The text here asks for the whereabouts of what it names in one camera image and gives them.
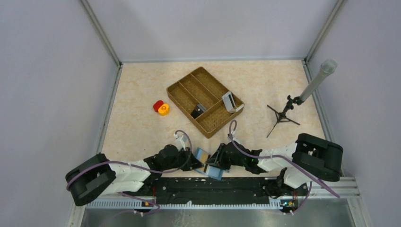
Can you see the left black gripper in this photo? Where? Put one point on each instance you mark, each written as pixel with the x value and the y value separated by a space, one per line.
pixel 194 163

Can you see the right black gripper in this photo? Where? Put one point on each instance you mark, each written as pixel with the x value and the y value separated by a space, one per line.
pixel 217 159

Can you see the blue card holder wallet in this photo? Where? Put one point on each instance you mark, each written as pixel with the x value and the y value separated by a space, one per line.
pixel 212 172

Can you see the gold credit card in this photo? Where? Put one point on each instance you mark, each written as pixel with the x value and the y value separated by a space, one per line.
pixel 203 157

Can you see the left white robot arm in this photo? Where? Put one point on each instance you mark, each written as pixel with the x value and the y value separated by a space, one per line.
pixel 100 176

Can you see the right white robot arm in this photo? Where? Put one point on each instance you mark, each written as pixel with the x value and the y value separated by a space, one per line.
pixel 307 159

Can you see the black card in tray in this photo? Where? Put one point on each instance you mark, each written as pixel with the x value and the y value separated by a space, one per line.
pixel 198 110

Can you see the grey white card stand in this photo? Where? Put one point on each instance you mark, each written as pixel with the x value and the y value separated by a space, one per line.
pixel 231 107

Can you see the orange cylinder block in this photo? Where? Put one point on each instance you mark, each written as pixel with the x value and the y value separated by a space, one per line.
pixel 164 109

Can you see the woven brown divided tray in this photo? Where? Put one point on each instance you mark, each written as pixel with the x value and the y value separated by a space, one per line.
pixel 201 87

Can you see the red cylinder block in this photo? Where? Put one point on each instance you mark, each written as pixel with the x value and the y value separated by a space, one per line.
pixel 157 105

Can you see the grey microphone on tripod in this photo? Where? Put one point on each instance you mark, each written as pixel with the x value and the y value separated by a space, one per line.
pixel 327 68

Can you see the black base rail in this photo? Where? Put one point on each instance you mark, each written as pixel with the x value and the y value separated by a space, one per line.
pixel 227 191

